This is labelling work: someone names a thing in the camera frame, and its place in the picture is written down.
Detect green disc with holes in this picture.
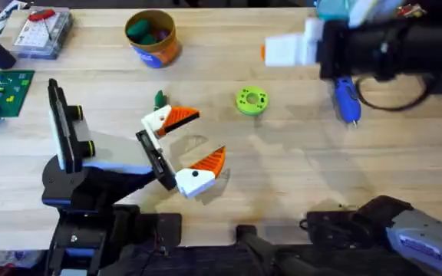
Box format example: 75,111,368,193
236,85,270,117

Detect clear plastic box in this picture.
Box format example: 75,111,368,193
12,6,73,61

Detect black cable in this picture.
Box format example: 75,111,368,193
354,74,435,113

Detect red-handled scissors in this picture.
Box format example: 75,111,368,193
27,8,58,40

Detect brown tub with toys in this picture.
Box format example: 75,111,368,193
124,8,183,70

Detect orange ribbed wedge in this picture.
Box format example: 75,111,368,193
188,145,227,179

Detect green board with blocks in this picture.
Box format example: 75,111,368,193
0,69,36,124

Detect green toy vegetable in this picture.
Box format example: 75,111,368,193
153,90,169,113

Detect left wrist upright black plate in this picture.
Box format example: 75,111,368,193
47,78,84,174

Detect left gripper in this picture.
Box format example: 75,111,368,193
66,104,218,199

